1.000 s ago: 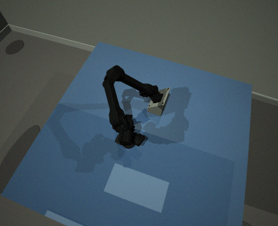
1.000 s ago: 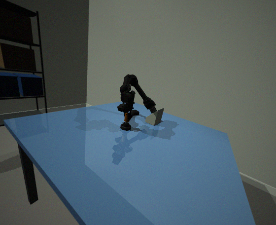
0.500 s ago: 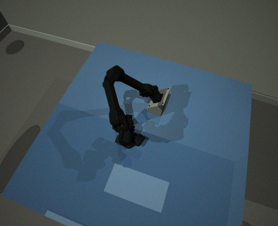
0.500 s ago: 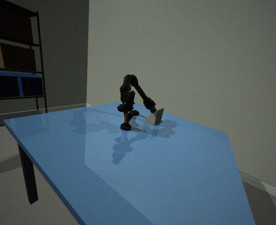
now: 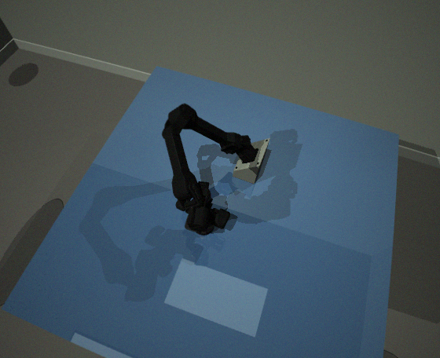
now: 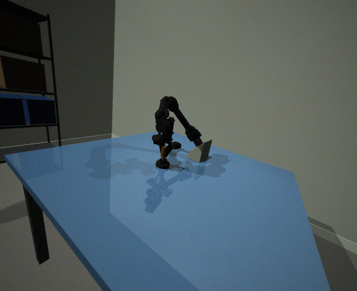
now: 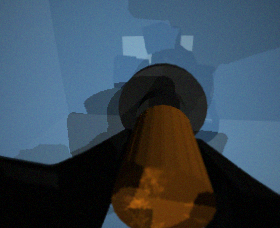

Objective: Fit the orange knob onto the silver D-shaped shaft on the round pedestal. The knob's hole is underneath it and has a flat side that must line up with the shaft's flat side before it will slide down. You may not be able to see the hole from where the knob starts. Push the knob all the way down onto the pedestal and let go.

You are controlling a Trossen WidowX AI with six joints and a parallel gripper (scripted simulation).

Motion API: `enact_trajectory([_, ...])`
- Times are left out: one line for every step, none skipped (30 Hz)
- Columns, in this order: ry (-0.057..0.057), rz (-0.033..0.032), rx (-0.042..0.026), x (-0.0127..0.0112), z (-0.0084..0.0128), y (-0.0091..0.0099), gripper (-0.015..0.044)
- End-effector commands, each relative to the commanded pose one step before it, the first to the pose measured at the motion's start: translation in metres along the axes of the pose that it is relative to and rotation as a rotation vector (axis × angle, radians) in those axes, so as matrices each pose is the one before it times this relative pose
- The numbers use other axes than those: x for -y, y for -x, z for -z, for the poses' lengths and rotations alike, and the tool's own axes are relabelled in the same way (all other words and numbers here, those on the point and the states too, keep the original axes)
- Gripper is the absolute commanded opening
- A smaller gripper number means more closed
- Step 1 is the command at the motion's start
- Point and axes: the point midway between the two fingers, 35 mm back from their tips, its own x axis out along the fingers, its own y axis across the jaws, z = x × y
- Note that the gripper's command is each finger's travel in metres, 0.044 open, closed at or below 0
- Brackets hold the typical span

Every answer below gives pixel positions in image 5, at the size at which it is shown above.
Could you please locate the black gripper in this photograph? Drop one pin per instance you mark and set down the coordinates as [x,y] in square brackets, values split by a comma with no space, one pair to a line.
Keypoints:
[218,218]

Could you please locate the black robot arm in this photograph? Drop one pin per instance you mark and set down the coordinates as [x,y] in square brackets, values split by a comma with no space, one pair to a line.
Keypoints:
[184,183]

